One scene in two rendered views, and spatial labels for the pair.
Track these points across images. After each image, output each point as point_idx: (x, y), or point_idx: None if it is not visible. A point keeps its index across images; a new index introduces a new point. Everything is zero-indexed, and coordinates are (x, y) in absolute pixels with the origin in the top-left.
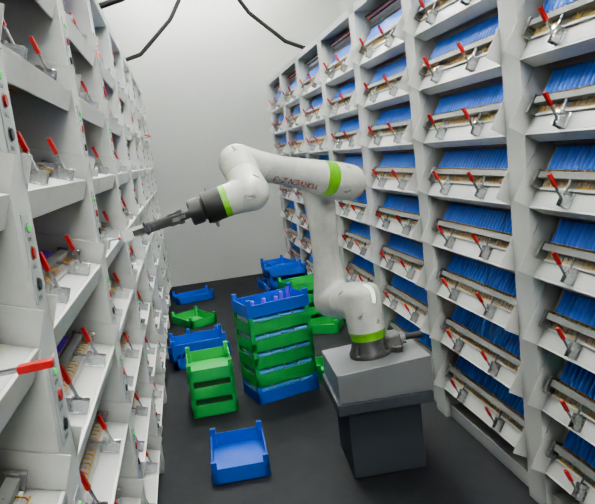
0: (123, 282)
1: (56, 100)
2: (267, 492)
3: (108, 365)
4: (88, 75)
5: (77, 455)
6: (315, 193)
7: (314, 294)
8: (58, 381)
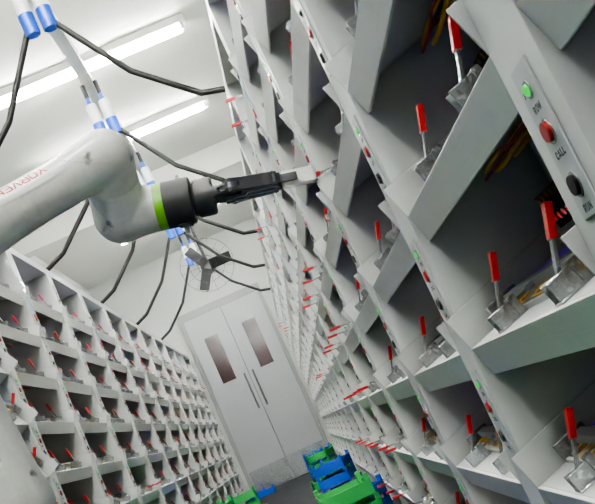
0: None
1: (270, 89)
2: None
3: (365, 302)
4: None
5: (353, 320)
6: None
7: (43, 474)
8: (333, 281)
